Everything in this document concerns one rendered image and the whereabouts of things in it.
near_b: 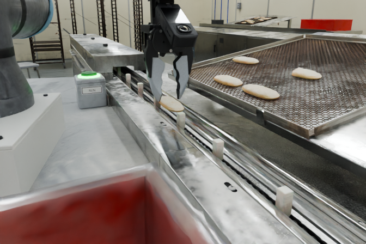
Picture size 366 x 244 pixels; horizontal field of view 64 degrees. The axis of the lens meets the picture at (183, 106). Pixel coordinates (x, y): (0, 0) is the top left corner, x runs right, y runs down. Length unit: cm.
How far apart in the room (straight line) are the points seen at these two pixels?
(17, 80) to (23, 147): 14
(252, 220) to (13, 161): 28
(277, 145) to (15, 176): 42
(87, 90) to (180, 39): 35
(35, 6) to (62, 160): 29
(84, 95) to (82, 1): 685
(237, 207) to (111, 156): 26
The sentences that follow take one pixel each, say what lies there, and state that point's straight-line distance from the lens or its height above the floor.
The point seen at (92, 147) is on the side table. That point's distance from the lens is 56.
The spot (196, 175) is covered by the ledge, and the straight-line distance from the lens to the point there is 36.
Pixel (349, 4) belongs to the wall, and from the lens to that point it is 496.
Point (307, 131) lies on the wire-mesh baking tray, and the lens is 43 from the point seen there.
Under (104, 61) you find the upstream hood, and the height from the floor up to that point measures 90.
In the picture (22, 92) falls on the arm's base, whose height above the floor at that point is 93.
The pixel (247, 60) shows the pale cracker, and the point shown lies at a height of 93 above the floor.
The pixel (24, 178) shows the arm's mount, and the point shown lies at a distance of 44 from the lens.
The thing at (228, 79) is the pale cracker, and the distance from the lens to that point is 67.
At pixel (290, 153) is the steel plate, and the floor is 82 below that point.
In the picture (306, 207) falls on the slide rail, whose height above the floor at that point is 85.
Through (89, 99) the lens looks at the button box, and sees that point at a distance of 78.
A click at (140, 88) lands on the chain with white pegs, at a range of 81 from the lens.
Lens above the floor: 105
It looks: 17 degrees down
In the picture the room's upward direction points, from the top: straight up
